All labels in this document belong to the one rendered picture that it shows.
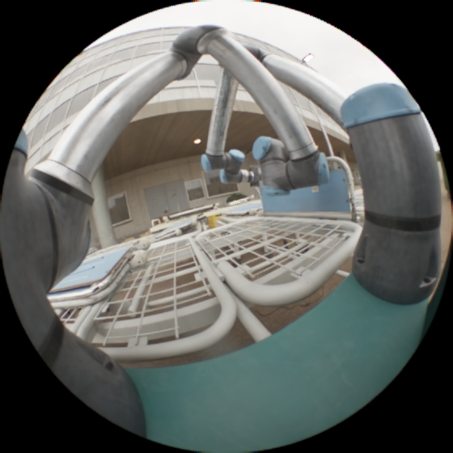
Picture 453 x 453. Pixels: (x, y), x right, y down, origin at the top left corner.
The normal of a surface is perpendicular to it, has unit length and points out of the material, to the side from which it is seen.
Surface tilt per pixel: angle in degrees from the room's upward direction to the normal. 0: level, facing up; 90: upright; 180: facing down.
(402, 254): 70
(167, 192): 90
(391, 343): 0
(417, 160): 90
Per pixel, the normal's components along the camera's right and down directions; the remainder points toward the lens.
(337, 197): -0.91, 0.27
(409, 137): -0.75, 0.28
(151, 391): -0.23, -0.96
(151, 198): 0.34, 0.07
